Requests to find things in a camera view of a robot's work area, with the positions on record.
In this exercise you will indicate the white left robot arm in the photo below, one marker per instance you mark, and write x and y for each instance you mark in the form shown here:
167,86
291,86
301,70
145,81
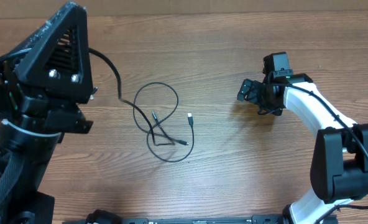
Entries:
24,157

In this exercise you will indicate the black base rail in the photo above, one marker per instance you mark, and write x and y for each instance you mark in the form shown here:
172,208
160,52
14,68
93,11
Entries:
102,216

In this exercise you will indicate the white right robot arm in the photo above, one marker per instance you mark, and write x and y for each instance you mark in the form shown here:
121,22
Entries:
339,167

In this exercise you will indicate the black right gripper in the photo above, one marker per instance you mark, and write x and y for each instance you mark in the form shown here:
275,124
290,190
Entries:
255,95

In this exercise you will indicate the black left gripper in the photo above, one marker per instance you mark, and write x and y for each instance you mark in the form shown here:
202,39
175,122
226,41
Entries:
33,109

